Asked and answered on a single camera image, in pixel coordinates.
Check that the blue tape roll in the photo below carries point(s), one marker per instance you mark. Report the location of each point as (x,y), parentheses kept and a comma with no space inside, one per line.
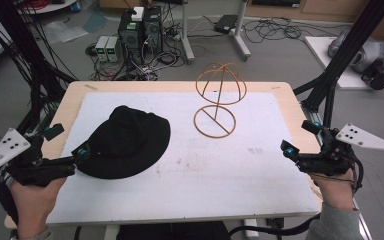
(75,7)

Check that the white desk leg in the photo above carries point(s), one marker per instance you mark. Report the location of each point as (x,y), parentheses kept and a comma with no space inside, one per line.
(187,40)
(241,40)

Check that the black metal frame stand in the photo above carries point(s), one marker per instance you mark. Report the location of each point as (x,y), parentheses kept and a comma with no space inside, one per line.
(23,50)
(346,50)

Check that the black device on platform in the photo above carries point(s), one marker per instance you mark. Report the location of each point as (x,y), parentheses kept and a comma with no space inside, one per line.
(378,76)

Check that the black computer tower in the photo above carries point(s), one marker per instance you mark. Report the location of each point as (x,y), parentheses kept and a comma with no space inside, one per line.
(130,40)
(152,30)

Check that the black brimmed hat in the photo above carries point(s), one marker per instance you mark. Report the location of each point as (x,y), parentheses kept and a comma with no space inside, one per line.
(126,143)

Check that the flat black box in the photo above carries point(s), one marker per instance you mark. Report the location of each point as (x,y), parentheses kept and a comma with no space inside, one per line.
(226,24)

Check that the clear plastic sheet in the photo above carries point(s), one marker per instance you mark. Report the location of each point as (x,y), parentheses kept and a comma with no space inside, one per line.
(65,31)

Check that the person's left hand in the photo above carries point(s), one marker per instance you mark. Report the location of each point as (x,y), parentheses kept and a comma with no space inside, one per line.
(35,206)

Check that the white table leg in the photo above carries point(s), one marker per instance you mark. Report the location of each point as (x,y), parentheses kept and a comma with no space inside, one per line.
(111,233)

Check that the white floor platform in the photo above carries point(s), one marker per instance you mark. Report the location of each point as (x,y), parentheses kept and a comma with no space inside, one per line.
(323,56)

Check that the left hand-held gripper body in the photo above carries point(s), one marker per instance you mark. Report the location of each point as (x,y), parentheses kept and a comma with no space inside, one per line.
(30,166)

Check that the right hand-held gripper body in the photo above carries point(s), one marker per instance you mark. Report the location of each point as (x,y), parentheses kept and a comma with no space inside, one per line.
(330,160)

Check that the grey robot housing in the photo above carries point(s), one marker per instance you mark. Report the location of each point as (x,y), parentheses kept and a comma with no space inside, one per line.
(370,53)

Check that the small white box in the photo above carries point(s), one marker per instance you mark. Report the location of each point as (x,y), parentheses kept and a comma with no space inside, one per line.
(138,13)

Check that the person's right hand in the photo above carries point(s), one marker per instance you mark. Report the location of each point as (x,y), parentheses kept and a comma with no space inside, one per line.
(338,191)

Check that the white round table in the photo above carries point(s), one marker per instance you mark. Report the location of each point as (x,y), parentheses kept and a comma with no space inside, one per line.
(55,6)

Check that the grey power supply unit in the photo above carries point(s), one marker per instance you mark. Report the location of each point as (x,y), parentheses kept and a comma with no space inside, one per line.
(101,48)
(114,49)

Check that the white table mat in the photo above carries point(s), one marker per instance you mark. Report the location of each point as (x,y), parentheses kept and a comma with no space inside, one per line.
(196,176)

